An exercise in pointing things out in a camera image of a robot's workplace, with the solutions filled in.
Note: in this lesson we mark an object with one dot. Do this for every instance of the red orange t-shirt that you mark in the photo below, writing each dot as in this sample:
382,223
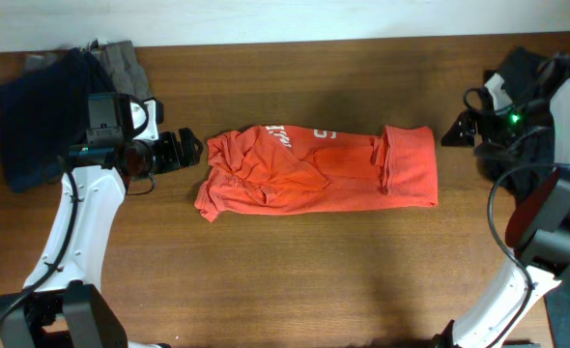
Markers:
289,170

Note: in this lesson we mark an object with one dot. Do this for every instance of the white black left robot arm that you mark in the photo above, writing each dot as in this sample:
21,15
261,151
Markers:
60,304

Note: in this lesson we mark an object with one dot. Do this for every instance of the black garment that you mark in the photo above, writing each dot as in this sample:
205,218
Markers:
528,137

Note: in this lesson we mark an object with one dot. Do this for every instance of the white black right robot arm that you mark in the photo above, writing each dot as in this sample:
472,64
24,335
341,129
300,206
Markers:
534,236

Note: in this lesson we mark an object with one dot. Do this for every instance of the folded grey garment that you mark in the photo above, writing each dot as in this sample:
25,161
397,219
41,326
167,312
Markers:
125,72

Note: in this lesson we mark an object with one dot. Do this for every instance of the folded navy blue garment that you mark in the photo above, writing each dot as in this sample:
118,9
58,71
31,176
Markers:
45,112

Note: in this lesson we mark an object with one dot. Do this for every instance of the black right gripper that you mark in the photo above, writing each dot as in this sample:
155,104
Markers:
468,120

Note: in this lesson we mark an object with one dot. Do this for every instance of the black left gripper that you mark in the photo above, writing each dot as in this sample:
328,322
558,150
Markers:
171,155

